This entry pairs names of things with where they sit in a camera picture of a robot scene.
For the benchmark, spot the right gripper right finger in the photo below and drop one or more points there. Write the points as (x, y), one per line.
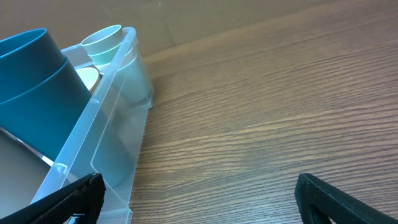
(321, 203)

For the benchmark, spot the mint green small cup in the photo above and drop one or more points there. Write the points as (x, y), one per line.
(104, 57)

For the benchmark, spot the grey small cup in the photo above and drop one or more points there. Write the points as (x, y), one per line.
(103, 40)

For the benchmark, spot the cream bowl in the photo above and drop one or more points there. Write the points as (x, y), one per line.
(90, 77)

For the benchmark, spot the clear plastic storage container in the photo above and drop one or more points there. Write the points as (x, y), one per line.
(108, 135)

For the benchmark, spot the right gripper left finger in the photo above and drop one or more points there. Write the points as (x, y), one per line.
(78, 202)

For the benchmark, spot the dark blue tall cup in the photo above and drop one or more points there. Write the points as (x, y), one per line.
(27, 59)
(44, 116)

